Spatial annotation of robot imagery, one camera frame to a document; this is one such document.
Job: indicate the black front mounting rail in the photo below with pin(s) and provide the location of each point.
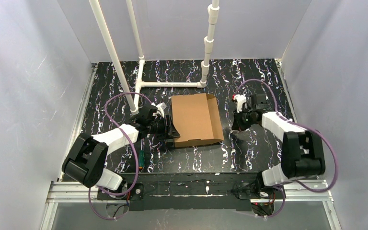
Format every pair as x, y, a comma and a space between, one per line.
225, 190

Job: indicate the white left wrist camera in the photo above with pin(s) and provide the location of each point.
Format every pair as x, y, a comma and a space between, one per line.
159, 109

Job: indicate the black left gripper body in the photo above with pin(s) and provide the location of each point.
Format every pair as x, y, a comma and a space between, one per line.
165, 126

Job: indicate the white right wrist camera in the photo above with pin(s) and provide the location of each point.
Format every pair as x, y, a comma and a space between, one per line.
240, 102

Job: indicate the brown cardboard box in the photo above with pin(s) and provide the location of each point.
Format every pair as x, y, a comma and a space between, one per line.
197, 120

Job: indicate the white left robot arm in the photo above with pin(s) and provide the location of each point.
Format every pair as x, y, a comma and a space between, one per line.
86, 158

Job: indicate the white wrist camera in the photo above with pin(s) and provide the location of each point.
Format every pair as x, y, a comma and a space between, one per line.
159, 109
240, 102

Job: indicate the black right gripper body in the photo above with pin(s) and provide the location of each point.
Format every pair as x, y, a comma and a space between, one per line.
239, 120

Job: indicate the green handled screwdriver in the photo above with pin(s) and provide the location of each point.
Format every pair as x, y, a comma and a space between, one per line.
141, 159

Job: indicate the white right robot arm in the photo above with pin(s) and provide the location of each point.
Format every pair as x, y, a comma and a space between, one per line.
302, 150

